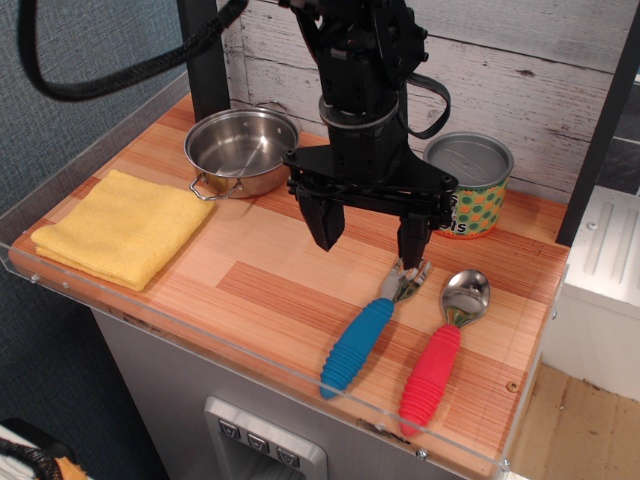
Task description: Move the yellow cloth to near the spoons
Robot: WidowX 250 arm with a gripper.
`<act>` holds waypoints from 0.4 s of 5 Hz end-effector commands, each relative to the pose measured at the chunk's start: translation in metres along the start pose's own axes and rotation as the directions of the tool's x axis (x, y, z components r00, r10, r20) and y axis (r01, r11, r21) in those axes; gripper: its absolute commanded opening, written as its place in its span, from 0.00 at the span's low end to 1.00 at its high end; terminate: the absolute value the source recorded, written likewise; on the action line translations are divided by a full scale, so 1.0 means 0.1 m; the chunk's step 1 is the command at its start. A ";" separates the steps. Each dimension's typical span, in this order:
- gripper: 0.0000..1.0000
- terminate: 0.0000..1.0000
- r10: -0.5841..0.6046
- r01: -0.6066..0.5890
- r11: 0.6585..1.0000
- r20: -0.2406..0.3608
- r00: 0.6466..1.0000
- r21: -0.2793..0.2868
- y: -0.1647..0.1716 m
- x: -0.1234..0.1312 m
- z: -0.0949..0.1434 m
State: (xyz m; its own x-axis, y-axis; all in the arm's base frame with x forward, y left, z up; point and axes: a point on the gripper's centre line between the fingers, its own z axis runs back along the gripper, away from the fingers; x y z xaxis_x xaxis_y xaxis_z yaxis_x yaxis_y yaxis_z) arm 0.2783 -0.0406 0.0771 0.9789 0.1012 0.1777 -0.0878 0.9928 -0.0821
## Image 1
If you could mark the clear acrylic guard rail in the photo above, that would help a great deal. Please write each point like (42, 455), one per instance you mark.
(252, 291)

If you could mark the red handled spoon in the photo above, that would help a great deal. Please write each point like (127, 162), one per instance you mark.
(464, 300)

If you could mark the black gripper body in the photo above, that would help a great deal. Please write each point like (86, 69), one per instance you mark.
(372, 171)

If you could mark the steel pot with handles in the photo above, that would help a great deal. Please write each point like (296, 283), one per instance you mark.
(239, 153)

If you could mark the black vertical post left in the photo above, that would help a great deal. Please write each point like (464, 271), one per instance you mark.
(207, 72)

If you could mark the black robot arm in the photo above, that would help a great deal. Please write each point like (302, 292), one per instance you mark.
(367, 53)

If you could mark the peas and carrots can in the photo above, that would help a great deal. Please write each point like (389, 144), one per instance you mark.
(482, 165)

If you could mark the orange cloth at corner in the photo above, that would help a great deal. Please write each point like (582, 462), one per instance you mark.
(69, 470)

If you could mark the silver dispenser button panel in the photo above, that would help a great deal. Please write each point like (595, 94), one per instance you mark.
(249, 447)

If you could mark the blue handled fork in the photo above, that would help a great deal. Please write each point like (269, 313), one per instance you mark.
(350, 353)

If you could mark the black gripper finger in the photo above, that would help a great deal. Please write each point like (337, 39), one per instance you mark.
(412, 237)
(324, 219)

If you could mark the yellow rag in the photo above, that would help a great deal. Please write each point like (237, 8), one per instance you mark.
(124, 231)

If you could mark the grey toy fridge cabinet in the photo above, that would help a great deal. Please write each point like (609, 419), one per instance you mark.
(170, 384)

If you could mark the white toy sink unit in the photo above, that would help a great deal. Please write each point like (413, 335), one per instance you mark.
(593, 332)

